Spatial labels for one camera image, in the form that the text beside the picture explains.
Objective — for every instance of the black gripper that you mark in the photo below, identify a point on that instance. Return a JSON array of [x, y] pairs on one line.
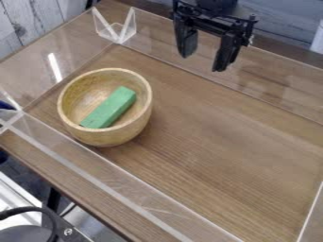
[[219, 17]]

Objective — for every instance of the green rectangular block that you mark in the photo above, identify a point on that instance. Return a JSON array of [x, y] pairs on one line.
[[111, 109]]

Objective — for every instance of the brown wooden bowl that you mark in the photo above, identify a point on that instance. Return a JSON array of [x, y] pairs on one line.
[[85, 93]]

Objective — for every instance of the white object at right edge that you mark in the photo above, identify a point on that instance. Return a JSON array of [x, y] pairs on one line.
[[317, 44]]

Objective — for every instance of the black metal table leg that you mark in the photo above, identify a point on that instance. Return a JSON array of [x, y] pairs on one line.
[[54, 199]]

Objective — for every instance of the clear acrylic corner bracket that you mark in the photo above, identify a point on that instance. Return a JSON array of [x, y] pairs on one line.
[[115, 32]]

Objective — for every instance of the clear acrylic enclosure wall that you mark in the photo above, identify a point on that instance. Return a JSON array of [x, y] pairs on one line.
[[226, 166]]

